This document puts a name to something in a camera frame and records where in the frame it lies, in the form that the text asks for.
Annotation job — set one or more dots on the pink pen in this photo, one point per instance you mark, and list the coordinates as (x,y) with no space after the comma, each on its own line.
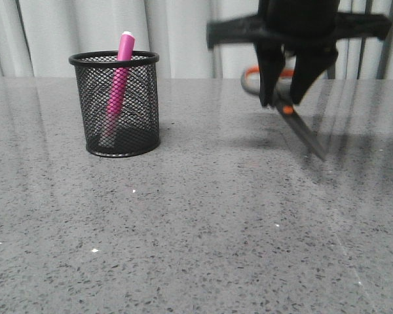
(114,105)

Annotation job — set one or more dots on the grey orange scissors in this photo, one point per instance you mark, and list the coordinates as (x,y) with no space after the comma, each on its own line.
(282,102)

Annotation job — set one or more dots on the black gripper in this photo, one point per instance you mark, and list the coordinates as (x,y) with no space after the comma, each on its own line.
(295,24)

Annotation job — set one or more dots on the grey curtain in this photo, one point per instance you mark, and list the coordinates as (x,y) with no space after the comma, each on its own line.
(38,37)

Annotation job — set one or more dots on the black mesh pen bin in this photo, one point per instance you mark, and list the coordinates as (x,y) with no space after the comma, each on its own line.
(138,124)

